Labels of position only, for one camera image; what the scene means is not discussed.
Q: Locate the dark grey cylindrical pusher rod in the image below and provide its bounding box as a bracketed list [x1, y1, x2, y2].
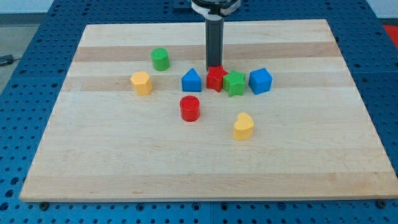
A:
[205, 17, 224, 70]

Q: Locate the yellow heart block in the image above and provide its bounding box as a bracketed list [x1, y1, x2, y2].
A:
[233, 113, 254, 141]

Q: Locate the blue triangle block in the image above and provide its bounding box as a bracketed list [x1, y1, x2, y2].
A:
[181, 68, 201, 92]

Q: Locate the black device on floor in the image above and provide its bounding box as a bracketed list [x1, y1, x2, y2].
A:
[0, 54, 14, 67]

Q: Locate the green cylinder block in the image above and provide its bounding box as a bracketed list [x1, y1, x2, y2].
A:
[150, 48, 170, 71]

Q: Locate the green star block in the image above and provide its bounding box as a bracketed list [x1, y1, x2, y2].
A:
[223, 70, 246, 97]

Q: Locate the red object at right edge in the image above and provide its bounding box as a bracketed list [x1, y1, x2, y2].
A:
[383, 25, 398, 48]

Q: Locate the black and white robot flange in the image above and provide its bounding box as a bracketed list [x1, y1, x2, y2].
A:
[191, 0, 241, 17]

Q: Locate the wooden board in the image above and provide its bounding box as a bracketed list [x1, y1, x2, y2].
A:
[20, 19, 397, 202]

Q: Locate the red star block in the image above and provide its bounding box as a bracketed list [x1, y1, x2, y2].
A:
[206, 65, 228, 92]

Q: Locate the yellow hexagon block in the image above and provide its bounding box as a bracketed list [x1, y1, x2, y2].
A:
[130, 71, 153, 96]

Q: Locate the blue cube block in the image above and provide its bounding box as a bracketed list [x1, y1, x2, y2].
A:
[248, 68, 273, 95]

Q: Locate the red cylinder block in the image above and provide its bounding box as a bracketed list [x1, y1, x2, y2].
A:
[180, 95, 200, 122]

